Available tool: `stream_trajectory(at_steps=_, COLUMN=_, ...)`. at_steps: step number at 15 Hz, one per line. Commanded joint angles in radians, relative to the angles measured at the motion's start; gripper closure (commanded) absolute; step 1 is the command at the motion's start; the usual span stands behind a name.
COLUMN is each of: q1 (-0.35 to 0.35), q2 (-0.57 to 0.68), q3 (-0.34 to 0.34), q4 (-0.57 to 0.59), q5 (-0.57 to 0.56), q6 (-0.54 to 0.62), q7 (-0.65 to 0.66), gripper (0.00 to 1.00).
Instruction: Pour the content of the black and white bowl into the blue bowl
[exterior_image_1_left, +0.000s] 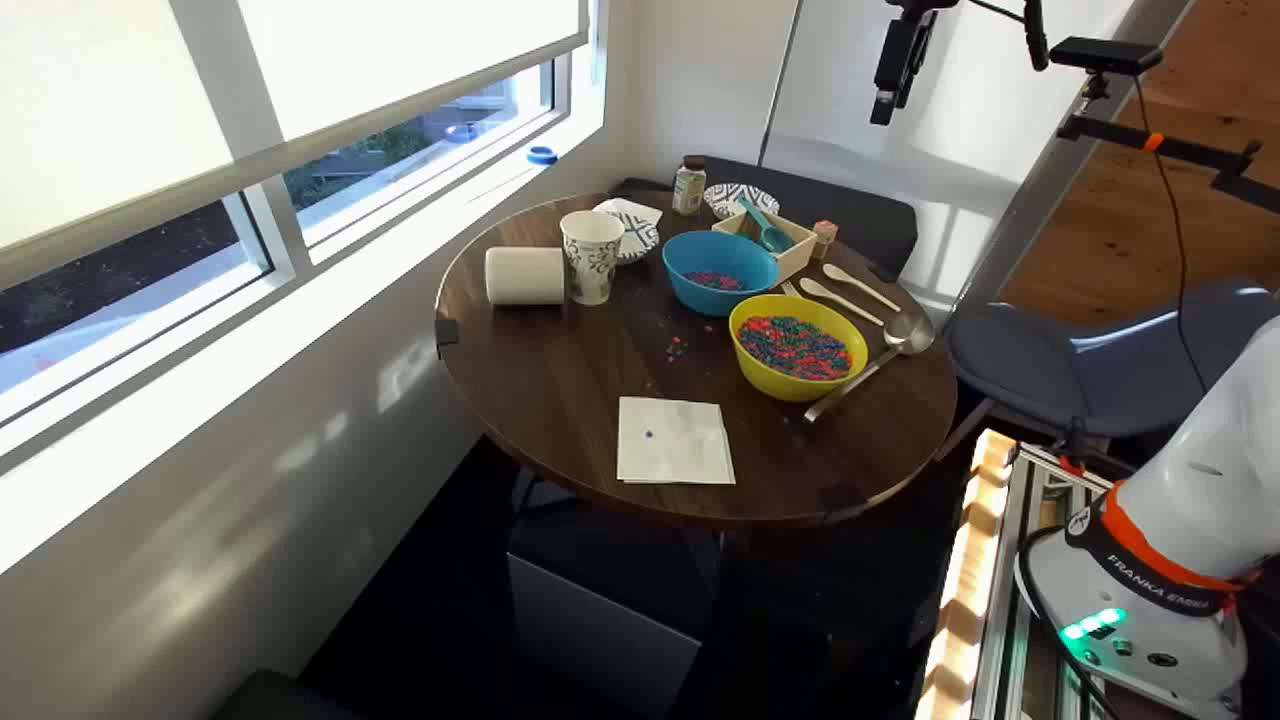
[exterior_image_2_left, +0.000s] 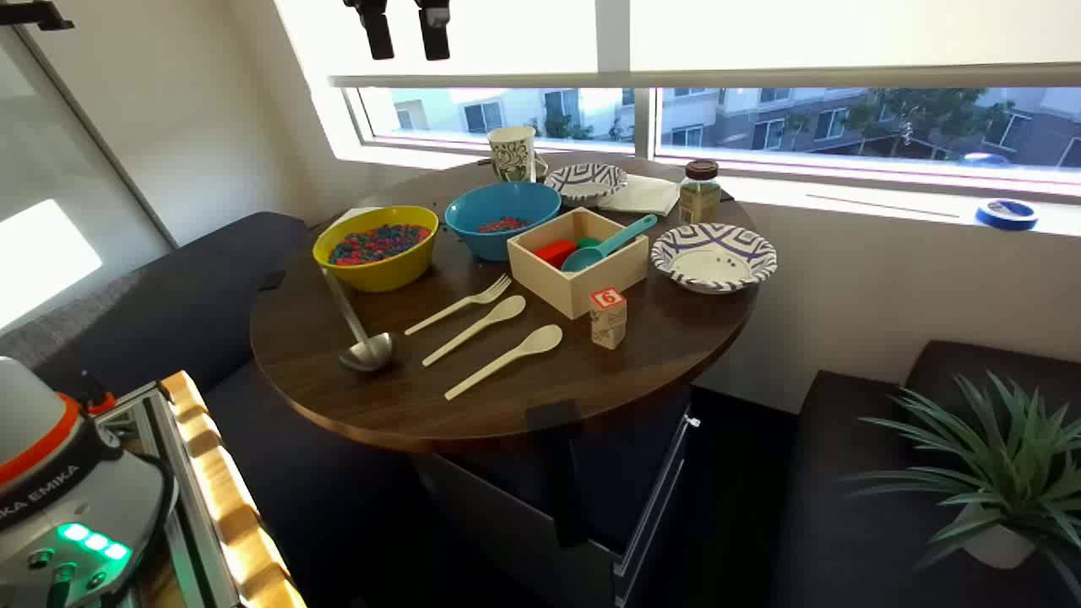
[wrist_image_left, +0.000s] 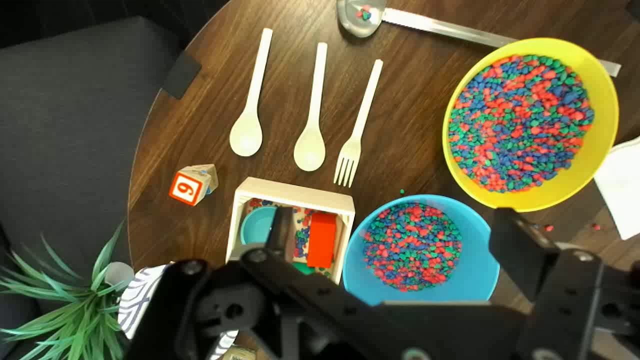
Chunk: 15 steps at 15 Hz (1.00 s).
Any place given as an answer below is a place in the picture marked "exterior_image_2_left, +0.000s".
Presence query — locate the blue white patterned bowl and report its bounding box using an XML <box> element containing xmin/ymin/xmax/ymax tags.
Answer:
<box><xmin>652</xmin><ymin>222</ymin><xmax>782</xmax><ymax>295</ymax></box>

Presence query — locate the yellow bowl with beads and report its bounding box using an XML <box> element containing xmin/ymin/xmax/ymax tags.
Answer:
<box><xmin>312</xmin><ymin>207</ymin><xmax>441</xmax><ymax>295</ymax></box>

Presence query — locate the white paper napkin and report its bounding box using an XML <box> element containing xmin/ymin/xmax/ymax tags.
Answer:
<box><xmin>600</xmin><ymin>176</ymin><xmax>681</xmax><ymax>218</ymax></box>

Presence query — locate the red cup in box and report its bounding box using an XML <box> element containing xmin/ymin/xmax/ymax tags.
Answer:
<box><xmin>534</xmin><ymin>239</ymin><xmax>579</xmax><ymax>267</ymax></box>

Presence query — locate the wooden box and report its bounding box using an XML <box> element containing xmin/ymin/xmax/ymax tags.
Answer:
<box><xmin>508</xmin><ymin>209</ymin><xmax>649</xmax><ymax>321</ymax></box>

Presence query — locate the teal spoon in box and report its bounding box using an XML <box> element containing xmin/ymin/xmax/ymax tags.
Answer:
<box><xmin>561</xmin><ymin>218</ymin><xmax>658</xmax><ymax>269</ymax></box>

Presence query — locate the glass jar dark lid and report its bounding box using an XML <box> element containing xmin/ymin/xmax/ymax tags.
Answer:
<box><xmin>681</xmin><ymin>159</ymin><xmax>719</xmax><ymax>222</ymax></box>

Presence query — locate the cream plastic spoon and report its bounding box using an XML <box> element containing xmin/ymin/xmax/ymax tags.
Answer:
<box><xmin>443</xmin><ymin>323</ymin><xmax>566</xmax><ymax>402</ymax></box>

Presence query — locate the metal ladle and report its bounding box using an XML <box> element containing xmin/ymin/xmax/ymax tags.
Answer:
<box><xmin>324</xmin><ymin>273</ymin><xmax>397</xmax><ymax>374</ymax></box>

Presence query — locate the wooden letter block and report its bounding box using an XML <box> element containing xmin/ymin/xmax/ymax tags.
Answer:
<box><xmin>592</xmin><ymin>290</ymin><xmax>629</xmax><ymax>350</ymax></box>

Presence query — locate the round wooden table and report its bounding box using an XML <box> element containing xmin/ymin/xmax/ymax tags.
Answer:
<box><xmin>246</xmin><ymin>153</ymin><xmax>765</xmax><ymax>608</ymax></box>

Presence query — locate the dark grey sofa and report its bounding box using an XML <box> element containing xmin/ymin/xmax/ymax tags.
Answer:
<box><xmin>4</xmin><ymin>214</ymin><xmax>468</xmax><ymax>608</ymax></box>

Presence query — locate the blue tape roll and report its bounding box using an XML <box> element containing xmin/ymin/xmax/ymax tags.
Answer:
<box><xmin>976</xmin><ymin>201</ymin><xmax>1038</xmax><ymax>231</ymax></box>

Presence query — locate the dark grey armchair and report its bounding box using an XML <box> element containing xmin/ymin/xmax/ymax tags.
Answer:
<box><xmin>766</xmin><ymin>343</ymin><xmax>1081</xmax><ymax>608</ymax></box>

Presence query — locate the green potted plant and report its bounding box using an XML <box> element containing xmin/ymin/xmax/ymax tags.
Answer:
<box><xmin>845</xmin><ymin>374</ymin><xmax>1081</xmax><ymax>600</ymax></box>

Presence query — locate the wooden aluminium frame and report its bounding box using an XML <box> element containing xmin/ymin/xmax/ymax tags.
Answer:
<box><xmin>104</xmin><ymin>373</ymin><xmax>309</xmax><ymax>608</ymax></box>

